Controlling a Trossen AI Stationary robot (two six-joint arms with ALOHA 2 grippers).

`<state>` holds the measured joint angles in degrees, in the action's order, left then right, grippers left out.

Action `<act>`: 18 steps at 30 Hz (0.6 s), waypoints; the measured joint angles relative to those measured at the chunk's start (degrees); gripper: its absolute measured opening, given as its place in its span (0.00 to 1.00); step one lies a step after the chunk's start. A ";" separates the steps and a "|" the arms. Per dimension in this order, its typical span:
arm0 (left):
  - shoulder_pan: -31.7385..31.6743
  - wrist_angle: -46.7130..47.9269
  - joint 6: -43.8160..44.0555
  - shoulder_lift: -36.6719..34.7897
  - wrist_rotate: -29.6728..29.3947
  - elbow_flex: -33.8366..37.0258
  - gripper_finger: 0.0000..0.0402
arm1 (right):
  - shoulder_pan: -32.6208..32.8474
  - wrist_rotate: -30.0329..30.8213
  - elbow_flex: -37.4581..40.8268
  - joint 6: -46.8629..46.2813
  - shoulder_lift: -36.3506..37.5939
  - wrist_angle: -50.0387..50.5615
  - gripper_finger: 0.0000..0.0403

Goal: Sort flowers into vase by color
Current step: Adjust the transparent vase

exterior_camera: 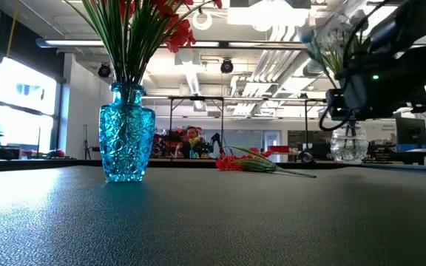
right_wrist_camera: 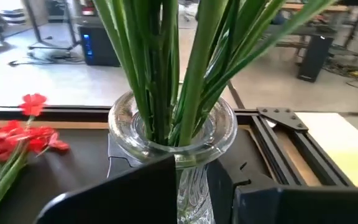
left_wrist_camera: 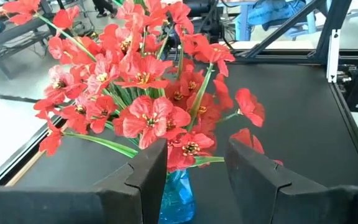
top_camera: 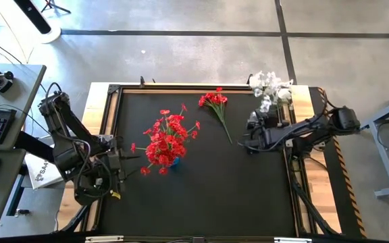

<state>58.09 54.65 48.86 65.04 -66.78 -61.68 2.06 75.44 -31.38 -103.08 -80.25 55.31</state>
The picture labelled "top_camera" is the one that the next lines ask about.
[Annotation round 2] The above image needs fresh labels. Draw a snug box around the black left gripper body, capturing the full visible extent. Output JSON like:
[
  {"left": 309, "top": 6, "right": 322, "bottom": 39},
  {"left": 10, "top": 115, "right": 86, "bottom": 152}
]
[{"left": 89, "top": 144, "right": 128, "bottom": 203}]

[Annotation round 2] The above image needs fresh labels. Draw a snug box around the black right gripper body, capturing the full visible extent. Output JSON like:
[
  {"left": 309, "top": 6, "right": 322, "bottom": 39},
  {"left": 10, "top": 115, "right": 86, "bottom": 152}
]
[{"left": 260, "top": 107, "right": 292, "bottom": 133}]

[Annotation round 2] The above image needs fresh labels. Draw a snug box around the red blossom bunch with leaf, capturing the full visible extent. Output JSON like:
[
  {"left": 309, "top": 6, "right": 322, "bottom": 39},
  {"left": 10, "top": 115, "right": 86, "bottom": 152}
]
[
  {"left": 159, "top": 103, "right": 202, "bottom": 141},
  {"left": 130, "top": 128, "right": 170, "bottom": 176}
]

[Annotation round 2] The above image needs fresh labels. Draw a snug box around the white artificial flower bunch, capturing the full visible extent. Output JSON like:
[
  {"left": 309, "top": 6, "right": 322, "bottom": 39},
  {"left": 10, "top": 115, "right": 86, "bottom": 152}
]
[{"left": 248, "top": 70, "right": 294, "bottom": 128}]

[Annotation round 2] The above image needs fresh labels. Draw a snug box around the dense red carnation bunch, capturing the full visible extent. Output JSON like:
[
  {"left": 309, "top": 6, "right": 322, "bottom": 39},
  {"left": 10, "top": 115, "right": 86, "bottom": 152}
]
[{"left": 145, "top": 114, "right": 187, "bottom": 168}]

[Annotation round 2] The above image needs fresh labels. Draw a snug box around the small red flower bunch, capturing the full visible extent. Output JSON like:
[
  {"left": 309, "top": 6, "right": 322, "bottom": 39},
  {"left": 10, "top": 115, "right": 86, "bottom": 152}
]
[{"left": 198, "top": 86, "right": 234, "bottom": 145}]

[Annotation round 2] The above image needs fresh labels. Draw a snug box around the small clear glass vase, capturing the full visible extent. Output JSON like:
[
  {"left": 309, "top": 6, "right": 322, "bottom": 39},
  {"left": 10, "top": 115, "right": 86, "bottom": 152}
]
[{"left": 248, "top": 109, "right": 261, "bottom": 124}]

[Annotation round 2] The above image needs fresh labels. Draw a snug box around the white printed bag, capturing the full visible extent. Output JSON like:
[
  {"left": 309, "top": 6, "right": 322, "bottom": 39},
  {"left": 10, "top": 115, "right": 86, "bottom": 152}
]
[{"left": 24, "top": 153, "right": 68, "bottom": 190}]

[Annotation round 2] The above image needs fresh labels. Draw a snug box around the black floor mat hazard edge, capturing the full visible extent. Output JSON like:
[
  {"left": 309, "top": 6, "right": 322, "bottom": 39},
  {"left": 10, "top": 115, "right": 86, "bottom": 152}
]
[{"left": 308, "top": 86, "right": 367, "bottom": 239}]

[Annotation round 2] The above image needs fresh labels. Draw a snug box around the grey desk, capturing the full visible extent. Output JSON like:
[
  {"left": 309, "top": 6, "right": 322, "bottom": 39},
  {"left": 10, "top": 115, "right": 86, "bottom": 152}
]
[{"left": 0, "top": 63, "right": 47, "bottom": 236}]

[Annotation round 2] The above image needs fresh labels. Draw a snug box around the black pole white round base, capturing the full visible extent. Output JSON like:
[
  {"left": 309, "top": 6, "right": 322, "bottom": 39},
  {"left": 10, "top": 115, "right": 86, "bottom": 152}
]
[{"left": 14, "top": 0, "right": 62, "bottom": 44}]

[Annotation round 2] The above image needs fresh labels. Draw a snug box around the black tripod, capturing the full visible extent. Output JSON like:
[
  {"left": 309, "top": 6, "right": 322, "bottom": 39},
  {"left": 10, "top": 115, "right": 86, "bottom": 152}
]
[{"left": 41, "top": 0, "right": 72, "bottom": 14}]

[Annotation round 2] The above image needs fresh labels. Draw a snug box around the silver metal bracket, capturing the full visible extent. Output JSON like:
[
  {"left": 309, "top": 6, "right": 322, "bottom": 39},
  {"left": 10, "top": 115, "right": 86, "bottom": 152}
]
[
  {"left": 274, "top": 237, "right": 313, "bottom": 243},
  {"left": 85, "top": 235, "right": 124, "bottom": 243}
]

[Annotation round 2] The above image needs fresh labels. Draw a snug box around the black aluminium table frame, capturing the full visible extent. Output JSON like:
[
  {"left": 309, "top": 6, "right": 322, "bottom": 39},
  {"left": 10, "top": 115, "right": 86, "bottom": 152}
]
[{"left": 59, "top": 76, "right": 342, "bottom": 237}]

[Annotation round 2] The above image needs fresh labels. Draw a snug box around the blue-grey metal table frame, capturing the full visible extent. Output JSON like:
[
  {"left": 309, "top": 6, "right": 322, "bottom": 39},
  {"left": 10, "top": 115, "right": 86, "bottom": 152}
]
[{"left": 361, "top": 86, "right": 389, "bottom": 198}]

